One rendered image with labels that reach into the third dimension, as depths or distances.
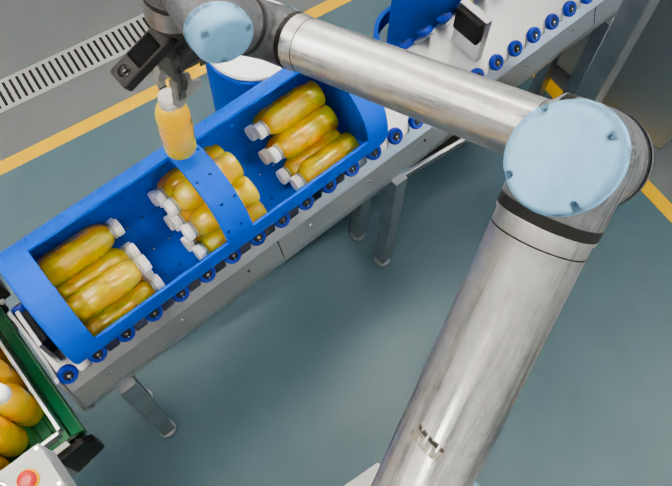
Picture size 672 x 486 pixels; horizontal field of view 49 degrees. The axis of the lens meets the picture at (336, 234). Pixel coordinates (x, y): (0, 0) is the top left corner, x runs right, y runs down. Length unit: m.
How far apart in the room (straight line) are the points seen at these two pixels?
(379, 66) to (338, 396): 1.76
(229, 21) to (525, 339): 0.58
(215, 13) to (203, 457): 1.83
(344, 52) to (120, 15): 2.57
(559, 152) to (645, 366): 2.19
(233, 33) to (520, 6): 1.37
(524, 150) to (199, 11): 0.52
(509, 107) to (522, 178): 0.21
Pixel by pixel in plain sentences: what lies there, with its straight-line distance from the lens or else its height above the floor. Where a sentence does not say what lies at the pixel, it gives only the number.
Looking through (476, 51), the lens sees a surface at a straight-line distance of 2.13.
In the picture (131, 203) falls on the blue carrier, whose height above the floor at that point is 1.04.
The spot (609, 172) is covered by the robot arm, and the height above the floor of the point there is 1.97.
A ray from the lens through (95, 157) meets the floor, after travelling 3.16.
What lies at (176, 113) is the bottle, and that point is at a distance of 1.44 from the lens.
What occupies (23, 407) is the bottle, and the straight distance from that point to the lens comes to 1.72.
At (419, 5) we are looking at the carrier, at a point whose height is 0.90.
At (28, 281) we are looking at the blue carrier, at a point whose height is 1.23.
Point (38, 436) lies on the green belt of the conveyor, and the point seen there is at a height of 0.90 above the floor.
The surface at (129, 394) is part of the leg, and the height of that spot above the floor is 0.59.
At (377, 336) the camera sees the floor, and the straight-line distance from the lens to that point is 2.71.
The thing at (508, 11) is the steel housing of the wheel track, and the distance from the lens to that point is 2.30.
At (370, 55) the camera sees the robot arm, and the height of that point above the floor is 1.76.
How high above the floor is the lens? 2.58
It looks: 64 degrees down
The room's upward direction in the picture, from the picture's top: 2 degrees clockwise
